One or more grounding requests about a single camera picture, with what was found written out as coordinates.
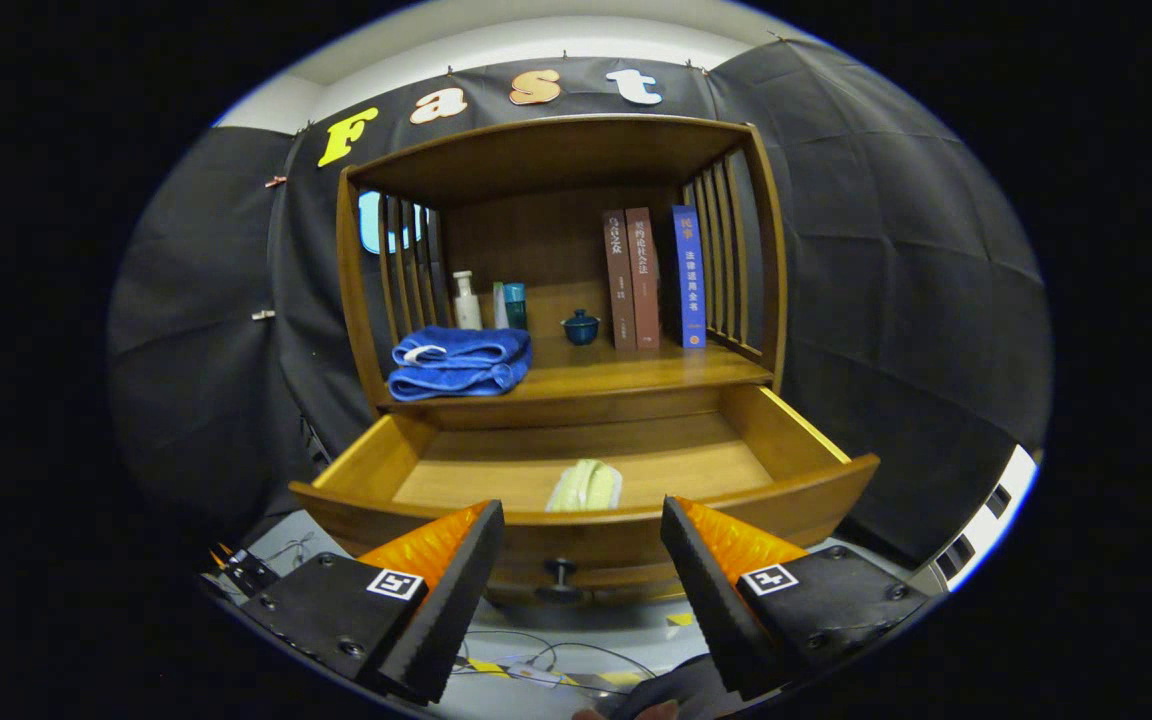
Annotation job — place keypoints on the white pump bottle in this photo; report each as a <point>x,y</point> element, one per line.
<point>467,310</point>

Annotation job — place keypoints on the blue lidded cup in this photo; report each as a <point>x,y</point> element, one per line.
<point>581,330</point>

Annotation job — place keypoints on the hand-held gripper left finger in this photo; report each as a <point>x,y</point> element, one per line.
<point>446,610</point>

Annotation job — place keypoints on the green scrub brush white sponge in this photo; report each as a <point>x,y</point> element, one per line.
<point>584,487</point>

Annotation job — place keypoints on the wooden cabinet countertop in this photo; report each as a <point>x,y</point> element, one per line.
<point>616,370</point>

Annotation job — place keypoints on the wooden drawer with black knob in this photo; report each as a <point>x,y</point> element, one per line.
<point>496,470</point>

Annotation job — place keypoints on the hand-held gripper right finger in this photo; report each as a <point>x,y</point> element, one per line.
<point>716,610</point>

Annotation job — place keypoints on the white tube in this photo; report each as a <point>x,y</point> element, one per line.
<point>500,312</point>

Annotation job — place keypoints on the white power strip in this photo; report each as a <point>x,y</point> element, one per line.
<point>978,525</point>

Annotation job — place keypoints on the blue book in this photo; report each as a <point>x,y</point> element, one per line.
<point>689,280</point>

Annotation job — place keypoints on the brown book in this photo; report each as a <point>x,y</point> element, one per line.
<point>619,280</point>
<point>644,280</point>

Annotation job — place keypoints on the wooden cabinet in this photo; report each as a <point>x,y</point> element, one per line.
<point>536,160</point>

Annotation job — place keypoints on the folded blue towel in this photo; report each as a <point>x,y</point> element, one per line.
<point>456,365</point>

